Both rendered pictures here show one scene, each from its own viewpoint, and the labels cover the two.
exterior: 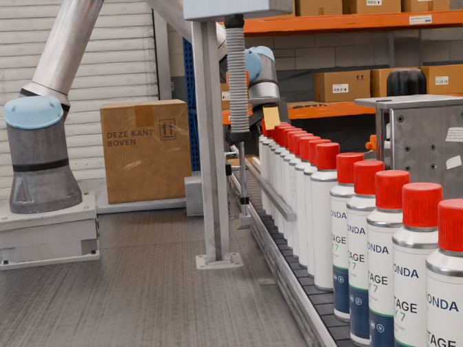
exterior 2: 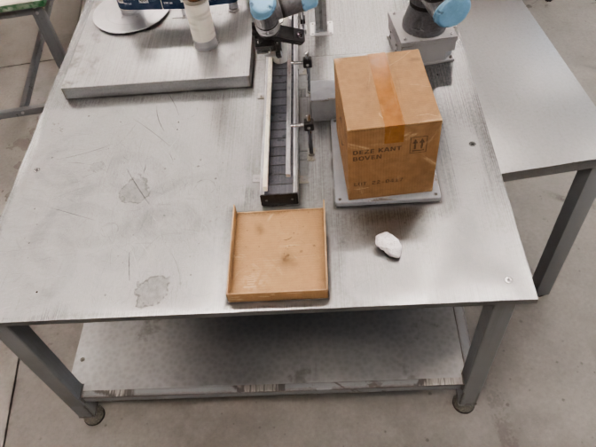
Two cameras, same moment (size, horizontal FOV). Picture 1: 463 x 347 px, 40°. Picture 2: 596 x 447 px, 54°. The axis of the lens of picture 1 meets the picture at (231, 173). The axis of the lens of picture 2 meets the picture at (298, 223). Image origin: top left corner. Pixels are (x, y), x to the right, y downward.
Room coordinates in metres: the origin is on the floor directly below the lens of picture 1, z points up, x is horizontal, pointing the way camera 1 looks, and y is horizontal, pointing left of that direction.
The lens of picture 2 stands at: (3.15, 0.20, 2.14)
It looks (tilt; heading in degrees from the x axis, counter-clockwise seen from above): 51 degrees down; 190
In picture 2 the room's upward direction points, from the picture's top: 7 degrees counter-clockwise
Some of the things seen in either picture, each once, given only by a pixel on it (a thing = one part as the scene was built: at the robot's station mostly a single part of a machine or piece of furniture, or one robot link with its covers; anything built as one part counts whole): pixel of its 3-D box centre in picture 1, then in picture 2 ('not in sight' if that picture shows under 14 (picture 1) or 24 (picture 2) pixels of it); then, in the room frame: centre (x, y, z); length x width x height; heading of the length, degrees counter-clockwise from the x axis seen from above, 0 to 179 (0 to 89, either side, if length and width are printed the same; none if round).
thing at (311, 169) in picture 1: (322, 208); not in sight; (0.92, -0.13, 0.98); 0.05 x 0.05 x 0.20
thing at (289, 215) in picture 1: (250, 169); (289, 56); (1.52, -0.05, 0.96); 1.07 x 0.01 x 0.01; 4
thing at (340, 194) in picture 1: (352, 236); not in sight; (0.75, -0.14, 0.98); 0.05 x 0.05 x 0.20
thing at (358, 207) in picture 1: (371, 253); not in sight; (0.68, -0.15, 0.98); 0.05 x 0.05 x 0.20
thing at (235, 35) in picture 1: (237, 78); not in sight; (1.07, -0.02, 1.18); 0.04 x 0.04 x 0.21
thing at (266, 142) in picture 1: (275, 169); not in sight; (1.34, -0.10, 0.98); 0.05 x 0.05 x 0.20
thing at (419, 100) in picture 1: (408, 100); not in sight; (0.82, -0.24, 1.14); 0.14 x 0.11 x 0.01; 4
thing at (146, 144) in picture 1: (146, 147); (383, 125); (1.89, 0.25, 0.99); 0.30 x 0.24 x 0.27; 9
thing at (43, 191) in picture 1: (43, 182); (426, 12); (1.33, 0.40, 0.98); 0.15 x 0.15 x 0.10
